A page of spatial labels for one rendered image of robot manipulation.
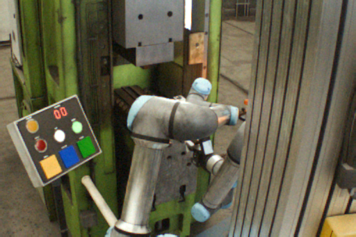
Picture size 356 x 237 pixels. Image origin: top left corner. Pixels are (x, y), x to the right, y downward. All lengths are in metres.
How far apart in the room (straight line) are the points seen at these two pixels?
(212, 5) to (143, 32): 0.51
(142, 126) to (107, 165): 1.07
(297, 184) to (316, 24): 0.25
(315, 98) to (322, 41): 0.08
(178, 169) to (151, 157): 1.01
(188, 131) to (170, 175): 1.05
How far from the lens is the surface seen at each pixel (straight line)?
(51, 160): 1.63
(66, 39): 1.86
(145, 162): 1.18
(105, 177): 2.25
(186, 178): 2.25
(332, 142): 0.62
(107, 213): 1.94
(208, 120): 1.17
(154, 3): 1.83
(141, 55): 1.86
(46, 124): 1.66
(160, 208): 2.29
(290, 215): 0.68
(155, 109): 1.16
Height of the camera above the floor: 1.90
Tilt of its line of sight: 26 degrees down
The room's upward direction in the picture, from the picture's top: straight up
